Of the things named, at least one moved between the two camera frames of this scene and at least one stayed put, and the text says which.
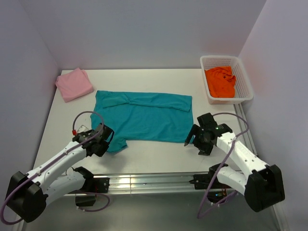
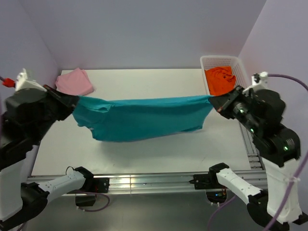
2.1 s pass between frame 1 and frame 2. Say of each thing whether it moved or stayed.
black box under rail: stayed
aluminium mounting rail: stayed
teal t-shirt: moved
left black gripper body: moved
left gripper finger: moved
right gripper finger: moved
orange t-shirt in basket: stayed
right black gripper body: moved
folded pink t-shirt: stayed
